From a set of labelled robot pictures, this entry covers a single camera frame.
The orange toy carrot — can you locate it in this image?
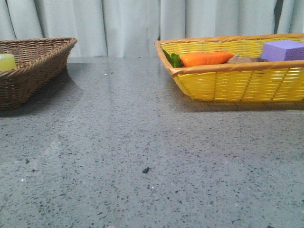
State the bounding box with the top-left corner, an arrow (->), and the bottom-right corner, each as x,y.
163,49 -> 235,67

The yellow tape roll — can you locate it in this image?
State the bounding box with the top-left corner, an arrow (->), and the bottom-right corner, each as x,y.
0,53 -> 17,71

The purple foam block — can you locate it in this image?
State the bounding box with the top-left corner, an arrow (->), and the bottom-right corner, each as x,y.
261,40 -> 304,62

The yellow woven basket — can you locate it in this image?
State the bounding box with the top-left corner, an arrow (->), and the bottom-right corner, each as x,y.
155,33 -> 304,102

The brown wicker basket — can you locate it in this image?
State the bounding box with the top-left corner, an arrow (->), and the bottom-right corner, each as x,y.
0,37 -> 77,110

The brown ginger root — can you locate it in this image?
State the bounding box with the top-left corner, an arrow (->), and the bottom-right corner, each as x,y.
227,54 -> 268,64

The small black debris chip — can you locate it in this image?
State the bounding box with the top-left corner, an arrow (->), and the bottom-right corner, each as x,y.
142,167 -> 150,173

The white curtain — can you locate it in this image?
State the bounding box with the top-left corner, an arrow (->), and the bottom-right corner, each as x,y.
0,0 -> 304,57

